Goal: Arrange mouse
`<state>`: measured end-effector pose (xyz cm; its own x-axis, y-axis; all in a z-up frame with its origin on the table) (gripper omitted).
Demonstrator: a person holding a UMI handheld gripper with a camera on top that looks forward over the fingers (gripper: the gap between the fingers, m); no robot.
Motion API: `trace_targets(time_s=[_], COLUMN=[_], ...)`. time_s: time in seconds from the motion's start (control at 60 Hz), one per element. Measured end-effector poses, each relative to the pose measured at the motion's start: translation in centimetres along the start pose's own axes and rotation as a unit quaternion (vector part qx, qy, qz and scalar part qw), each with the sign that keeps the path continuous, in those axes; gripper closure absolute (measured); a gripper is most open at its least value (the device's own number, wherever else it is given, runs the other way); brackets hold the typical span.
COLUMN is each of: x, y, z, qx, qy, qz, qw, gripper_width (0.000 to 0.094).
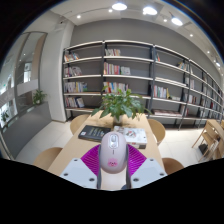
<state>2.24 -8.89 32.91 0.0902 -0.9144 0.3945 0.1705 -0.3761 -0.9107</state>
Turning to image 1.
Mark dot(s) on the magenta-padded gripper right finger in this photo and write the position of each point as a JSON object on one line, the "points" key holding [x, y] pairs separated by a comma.
{"points": [[136, 160]]}

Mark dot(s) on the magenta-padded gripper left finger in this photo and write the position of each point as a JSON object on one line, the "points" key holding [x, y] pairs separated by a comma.
{"points": [[90, 160]]}

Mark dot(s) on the pale pink computer mouse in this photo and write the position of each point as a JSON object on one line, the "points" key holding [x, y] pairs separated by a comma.
{"points": [[113, 151]]}

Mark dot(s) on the black book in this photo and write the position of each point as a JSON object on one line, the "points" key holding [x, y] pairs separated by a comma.
{"points": [[93, 132]]}

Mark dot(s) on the green potted plant white pot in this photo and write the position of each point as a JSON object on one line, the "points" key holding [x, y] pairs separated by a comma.
{"points": [[120, 105]]}

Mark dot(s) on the small potted floor plant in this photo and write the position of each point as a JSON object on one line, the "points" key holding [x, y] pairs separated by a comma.
{"points": [[39, 96]]}

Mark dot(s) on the grey bookshelf unit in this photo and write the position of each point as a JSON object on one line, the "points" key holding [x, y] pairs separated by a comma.
{"points": [[133, 68]]}

